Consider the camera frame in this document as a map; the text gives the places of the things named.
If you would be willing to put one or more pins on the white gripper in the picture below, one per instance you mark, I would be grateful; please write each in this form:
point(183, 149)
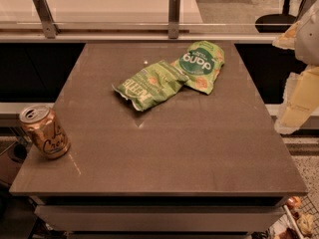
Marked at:
point(309, 39)

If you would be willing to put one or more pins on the left metal railing bracket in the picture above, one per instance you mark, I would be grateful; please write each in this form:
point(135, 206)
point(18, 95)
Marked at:
point(49, 27)

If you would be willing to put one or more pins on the green Kettle chip bag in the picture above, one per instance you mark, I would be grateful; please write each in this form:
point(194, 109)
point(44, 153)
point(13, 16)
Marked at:
point(152, 85)

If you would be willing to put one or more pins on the green rice chip bag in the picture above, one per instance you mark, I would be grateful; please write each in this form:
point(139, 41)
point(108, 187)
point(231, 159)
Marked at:
point(202, 63)

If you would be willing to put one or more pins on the black office chair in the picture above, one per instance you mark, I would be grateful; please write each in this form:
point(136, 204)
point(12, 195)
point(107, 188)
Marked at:
point(275, 23)

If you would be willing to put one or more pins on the metal railing bracket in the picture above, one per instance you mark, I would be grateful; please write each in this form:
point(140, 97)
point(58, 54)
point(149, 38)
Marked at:
point(173, 18)
point(49, 27)

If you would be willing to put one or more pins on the middle metal railing bracket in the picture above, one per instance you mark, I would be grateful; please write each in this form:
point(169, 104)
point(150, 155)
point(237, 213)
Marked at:
point(173, 18)

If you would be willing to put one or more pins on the orange LaCroix can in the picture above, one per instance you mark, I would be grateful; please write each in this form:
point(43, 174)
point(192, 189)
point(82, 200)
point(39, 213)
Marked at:
point(42, 125)

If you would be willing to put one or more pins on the wire basket with snacks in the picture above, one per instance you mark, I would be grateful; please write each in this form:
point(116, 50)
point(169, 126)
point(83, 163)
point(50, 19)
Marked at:
point(298, 223)

